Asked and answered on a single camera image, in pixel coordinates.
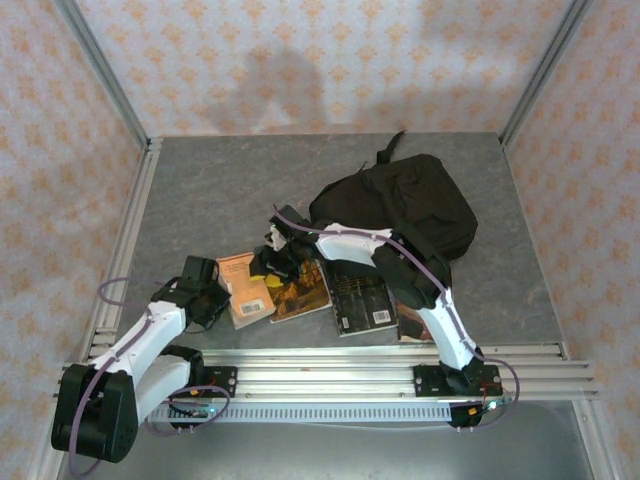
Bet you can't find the National Geography book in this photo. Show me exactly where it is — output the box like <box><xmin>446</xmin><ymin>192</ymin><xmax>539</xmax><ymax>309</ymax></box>
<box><xmin>267</xmin><ymin>257</ymin><xmax>334</xmax><ymax>325</ymax></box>

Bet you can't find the orange paperback book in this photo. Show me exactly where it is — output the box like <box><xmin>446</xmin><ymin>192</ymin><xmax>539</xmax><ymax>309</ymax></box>
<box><xmin>215</xmin><ymin>253</ymin><xmax>275</xmax><ymax>330</ymax></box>

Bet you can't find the black paperback book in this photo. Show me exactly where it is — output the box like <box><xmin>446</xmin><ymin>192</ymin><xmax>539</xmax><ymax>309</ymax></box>
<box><xmin>322</xmin><ymin>259</ymin><xmax>399</xmax><ymax>339</ymax></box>

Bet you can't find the black fabric backpack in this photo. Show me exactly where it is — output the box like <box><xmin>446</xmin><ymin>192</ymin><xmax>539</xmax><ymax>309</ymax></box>
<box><xmin>308</xmin><ymin>130</ymin><xmax>479</xmax><ymax>261</ymax></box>

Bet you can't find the Three Days To See book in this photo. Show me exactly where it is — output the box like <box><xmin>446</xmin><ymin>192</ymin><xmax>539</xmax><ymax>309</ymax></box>
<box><xmin>396</xmin><ymin>299</ymin><xmax>436</xmax><ymax>344</ymax></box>

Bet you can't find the small lit circuit board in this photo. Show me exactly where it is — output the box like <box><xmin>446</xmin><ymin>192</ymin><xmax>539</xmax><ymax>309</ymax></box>
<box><xmin>169</xmin><ymin>402</ymin><xmax>217</xmax><ymax>420</ymax></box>
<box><xmin>467</xmin><ymin>397</ymin><xmax>512</xmax><ymax>417</ymax></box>

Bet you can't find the grey metal sheet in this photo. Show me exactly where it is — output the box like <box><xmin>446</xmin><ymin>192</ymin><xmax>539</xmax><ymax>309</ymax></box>
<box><xmin>54</xmin><ymin>422</ymin><xmax>596</xmax><ymax>480</ymax></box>

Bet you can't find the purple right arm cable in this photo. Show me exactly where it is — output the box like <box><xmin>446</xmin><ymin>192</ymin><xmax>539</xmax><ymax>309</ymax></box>
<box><xmin>272</xmin><ymin>204</ymin><xmax>521</xmax><ymax>434</ymax></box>

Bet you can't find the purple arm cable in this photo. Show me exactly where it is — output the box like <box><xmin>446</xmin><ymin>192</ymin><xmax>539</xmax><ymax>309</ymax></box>
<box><xmin>68</xmin><ymin>277</ymin><xmax>231</xmax><ymax>479</ymax></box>
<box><xmin>272</xmin><ymin>204</ymin><xmax>521</xmax><ymax>434</ymax></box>

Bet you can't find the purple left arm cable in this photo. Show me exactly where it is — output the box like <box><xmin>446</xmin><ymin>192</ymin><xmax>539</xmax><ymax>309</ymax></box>
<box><xmin>68</xmin><ymin>277</ymin><xmax>231</xmax><ymax>479</ymax></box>

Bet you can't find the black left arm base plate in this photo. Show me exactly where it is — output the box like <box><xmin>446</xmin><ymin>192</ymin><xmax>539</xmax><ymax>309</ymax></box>
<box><xmin>148</xmin><ymin>366</ymin><xmax>238</xmax><ymax>399</ymax></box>

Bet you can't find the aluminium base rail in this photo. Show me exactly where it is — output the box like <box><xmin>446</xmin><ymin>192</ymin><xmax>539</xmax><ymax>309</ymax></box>
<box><xmin>52</xmin><ymin>346</ymin><xmax>600</xmax><ymax>401</ymax></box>

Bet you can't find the slotted grey cable duct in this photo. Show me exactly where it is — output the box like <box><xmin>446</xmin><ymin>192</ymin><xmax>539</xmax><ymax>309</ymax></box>
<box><xmin>144</xmin><ymin>402</ymin><xmax>454</xmax><ymax>425</ymax></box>

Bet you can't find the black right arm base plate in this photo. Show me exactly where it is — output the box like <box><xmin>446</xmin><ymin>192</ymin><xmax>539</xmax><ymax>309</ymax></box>
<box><xmin>413</xmin><ymin>364</ymin><xmax>503</xmax><ymax>399</ymax></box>

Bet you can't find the aluminium frame post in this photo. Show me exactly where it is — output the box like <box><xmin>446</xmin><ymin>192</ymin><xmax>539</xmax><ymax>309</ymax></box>
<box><xmin>499</xmin><ymin>0</ymin><xmax>596</xmax><ymax>149</ymax></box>
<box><xmin>53</xmin><ymin>0</ymin><xmax>151</xmax><ymax>149</ymax></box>

